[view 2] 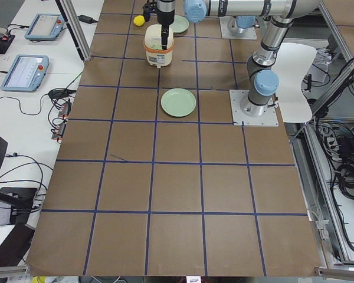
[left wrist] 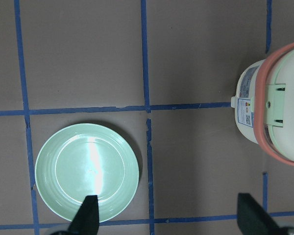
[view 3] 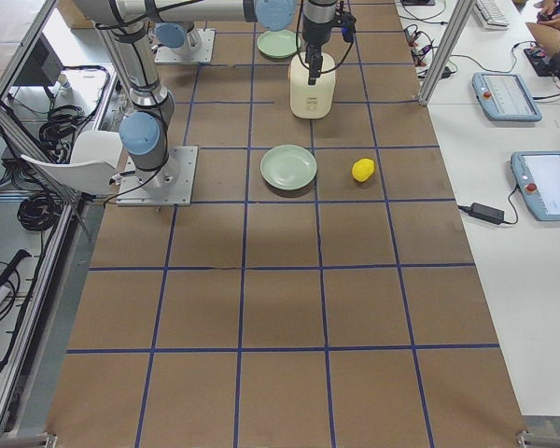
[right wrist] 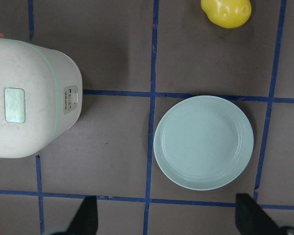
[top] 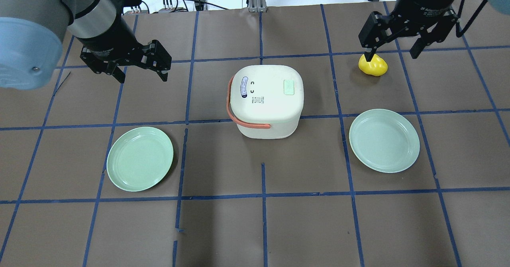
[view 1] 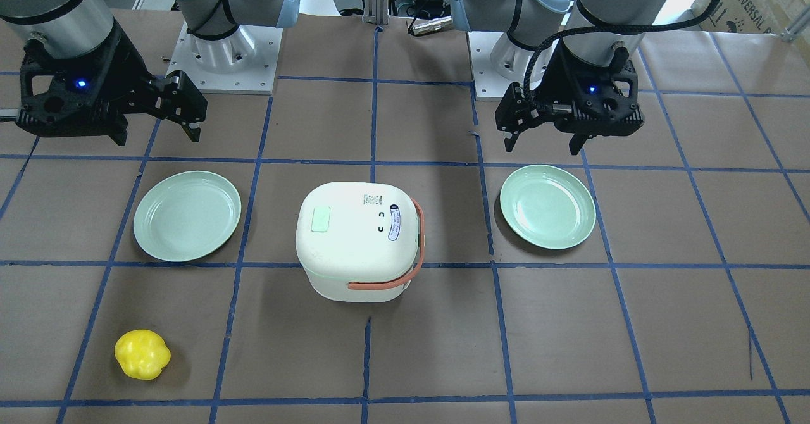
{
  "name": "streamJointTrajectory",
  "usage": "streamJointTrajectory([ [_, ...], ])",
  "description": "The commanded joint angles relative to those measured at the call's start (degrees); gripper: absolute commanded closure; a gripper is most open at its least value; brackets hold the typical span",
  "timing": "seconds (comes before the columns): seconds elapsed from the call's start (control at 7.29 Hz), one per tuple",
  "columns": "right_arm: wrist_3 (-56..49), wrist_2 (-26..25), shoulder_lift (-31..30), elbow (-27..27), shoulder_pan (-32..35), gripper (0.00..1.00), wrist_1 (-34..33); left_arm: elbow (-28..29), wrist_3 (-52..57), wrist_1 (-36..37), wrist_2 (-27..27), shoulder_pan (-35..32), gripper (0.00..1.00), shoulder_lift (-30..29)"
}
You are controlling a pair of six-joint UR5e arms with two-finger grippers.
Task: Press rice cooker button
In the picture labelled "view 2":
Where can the black camera stand base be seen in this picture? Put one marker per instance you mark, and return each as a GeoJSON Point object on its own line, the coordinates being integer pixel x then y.
{"type": "Point", "coordinates": [16, 204]}

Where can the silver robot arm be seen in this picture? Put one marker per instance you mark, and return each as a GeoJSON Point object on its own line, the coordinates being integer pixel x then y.
{"type": "Point", "coordinates": [195, 11]}
{"type": "Point", "coordinates": [263, 81]}

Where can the brown paper table mat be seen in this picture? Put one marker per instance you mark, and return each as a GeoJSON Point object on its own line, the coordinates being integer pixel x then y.
{"type": "Point", "coordinates": [136, 191]}

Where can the black power adapter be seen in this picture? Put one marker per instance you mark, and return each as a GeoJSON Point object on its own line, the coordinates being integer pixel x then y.
{"type": "Point", "coordinates": [86, 19]}

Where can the blue teach pendant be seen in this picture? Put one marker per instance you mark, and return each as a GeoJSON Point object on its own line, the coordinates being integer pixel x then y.
{"type": "Point", "coordinates": [45, 27]}
{"type": "Point", "coordinates": [26, 73]}

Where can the aluminium frame post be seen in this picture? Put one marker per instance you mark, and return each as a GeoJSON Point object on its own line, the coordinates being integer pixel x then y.
{"type": "Point", "coordinates": [70, 17]}

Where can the near blue teach pendant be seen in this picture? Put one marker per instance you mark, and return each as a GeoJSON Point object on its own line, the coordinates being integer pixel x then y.
{"type": "Point", "coordinates": [26, 73]}

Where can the white rice cooker orange handle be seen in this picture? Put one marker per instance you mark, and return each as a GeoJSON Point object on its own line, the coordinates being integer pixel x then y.
{"type": "Point", "coordinates": [152, 43]}

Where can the white curved chair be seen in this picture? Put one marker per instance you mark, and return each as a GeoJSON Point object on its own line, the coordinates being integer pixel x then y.
{"type": "Point", "coordinates": [291, 65]}

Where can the green plate near arm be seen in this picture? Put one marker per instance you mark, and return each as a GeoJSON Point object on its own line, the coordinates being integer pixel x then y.
{"type": "Point", "coordinates": [179, 25]}
{"type": "Point", "coordinates": [178, 102]}

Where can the far blue teach pendant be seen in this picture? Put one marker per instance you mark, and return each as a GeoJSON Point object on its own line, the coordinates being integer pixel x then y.
{"type": "Point", "coordinates": [45, 27]}

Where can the yellow toy bell pepper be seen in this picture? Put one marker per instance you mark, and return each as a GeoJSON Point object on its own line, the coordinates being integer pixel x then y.
{"type": "Point", "coordinates": [139, 20]}

